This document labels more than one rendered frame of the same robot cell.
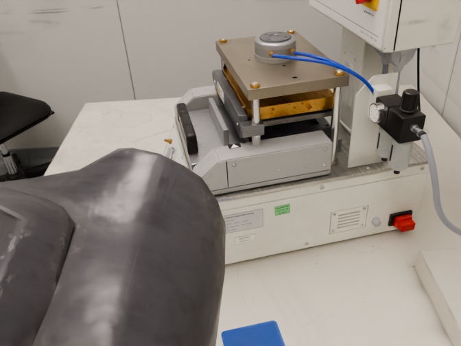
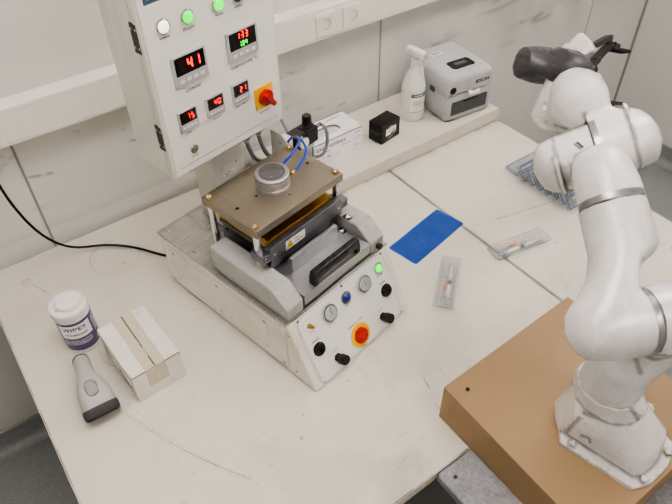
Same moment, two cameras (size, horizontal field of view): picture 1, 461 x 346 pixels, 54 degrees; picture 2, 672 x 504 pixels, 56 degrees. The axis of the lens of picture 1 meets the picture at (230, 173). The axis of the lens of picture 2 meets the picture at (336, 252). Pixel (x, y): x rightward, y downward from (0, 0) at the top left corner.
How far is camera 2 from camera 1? 1.74 m
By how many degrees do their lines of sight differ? 88
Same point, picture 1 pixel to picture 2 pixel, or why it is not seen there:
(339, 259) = not seen: hidden behind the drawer
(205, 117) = (298, 273)
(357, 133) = not seen: hidden behind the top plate
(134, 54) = not seen: outside the picture
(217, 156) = (365, 219)
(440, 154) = (150, 227)
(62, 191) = (547, 53)
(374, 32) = (274, 114)
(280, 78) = (314, 167)
